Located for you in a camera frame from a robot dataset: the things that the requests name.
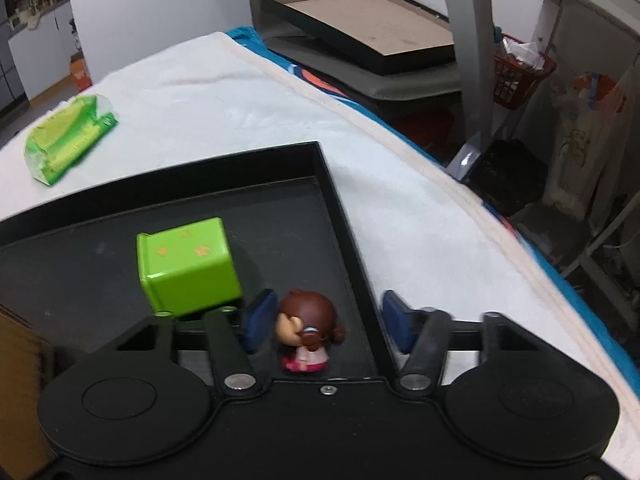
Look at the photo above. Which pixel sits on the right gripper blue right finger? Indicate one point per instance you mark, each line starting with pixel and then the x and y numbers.
pixel 398 318

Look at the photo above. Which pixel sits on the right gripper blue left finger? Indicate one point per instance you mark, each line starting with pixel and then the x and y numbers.
pixel 258 318

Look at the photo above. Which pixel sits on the brown-haired girl figurine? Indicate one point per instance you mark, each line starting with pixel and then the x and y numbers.
pixel 306 326

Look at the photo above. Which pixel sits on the green square tin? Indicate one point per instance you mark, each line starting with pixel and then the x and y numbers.
pixel 187 268

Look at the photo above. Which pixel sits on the black shallow tray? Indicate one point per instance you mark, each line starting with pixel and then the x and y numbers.
pixel 84 267

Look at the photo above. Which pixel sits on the white table cloth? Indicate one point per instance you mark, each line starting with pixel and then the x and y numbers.
pixel 418 231

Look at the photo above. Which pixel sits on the green tissue pack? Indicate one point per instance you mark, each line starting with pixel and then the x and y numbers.
pixel 64 137

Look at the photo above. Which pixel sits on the brown cardboard box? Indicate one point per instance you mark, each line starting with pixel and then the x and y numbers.
pixel 26 367

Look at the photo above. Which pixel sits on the red basket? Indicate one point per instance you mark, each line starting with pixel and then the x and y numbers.
pixel 520 69

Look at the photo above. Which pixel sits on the orange carton on floor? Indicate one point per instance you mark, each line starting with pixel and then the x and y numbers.
pixel 79 72

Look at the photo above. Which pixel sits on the white kitchen cabinet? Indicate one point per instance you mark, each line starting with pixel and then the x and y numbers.
pixel 42 55

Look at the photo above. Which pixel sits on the grey chair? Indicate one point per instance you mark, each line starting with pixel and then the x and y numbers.
pixel 292 43

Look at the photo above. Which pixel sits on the black picture frame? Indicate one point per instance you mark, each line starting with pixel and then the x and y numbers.
pixel 387 37

